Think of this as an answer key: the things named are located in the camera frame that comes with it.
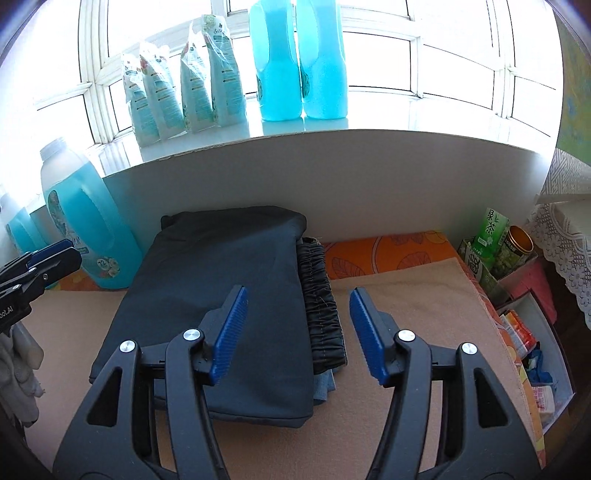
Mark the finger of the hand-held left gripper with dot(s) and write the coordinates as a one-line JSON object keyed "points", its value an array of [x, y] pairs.
{"points": [[55, 270], [57, 247]]}

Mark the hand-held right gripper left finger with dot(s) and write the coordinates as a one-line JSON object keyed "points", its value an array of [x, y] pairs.
{"points": [[231, 332]]}

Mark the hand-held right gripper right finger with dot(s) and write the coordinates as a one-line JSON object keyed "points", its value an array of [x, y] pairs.
{"points": [[364, 332]]}

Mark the black pants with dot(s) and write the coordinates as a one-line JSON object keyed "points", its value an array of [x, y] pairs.
{"points": [[221, 258]]}

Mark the blue detergent bottle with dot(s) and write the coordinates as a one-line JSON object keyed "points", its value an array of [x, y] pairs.
{"points": [[277, 78], [21, 230], [87, 207], [323, 78]]}

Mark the green tea carton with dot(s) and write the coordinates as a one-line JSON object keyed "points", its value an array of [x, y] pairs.
{"points": [[475, 263], [491, 230]]}

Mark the orange snack packet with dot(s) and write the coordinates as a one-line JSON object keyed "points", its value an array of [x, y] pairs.
{"points": [[519, 332]]}

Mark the detergent refill pouch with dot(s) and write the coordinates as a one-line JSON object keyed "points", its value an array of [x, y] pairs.
{"points": [[164, 92], [138, 106], [228, 78], [196, 87]]}

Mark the green can gold rim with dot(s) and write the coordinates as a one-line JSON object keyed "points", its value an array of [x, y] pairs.
{"points": [[517, 249]]}

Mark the pink box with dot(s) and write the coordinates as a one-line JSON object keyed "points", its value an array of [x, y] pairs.
{"points": [[535, 281]]}

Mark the blue plastic bag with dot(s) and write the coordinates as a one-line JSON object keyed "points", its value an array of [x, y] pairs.
{"points": [[540, 369]]}

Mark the white pink packet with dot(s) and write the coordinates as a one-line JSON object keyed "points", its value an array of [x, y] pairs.
{"points": [[542, 399]]}

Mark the white storage box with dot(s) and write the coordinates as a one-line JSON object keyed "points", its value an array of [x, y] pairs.
{"points": [[554, 350]]}

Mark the white windowsill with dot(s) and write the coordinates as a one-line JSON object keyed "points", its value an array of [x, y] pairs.
{"points": [[369, 124]]}

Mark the white lace cloth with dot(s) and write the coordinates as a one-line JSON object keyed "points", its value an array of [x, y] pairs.
{"points": [[572, 249]]}

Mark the grey patterned cloth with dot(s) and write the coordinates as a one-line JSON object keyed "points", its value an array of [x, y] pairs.
{"points": [[568, 175]]}

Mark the white window frame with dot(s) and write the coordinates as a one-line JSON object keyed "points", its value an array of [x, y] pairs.
{"points": [[92, 55]]}

